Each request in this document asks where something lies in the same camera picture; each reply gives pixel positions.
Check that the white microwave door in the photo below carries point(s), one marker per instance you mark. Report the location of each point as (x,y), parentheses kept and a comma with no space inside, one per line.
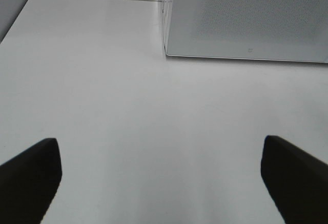
(285,30)

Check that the white microwave oven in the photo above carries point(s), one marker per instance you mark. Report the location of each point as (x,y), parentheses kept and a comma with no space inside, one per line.
(166,13)

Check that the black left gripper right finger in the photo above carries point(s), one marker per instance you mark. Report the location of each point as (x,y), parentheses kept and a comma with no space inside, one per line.
(295,180)

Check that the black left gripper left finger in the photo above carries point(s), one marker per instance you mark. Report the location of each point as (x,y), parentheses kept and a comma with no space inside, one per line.
(29,182)

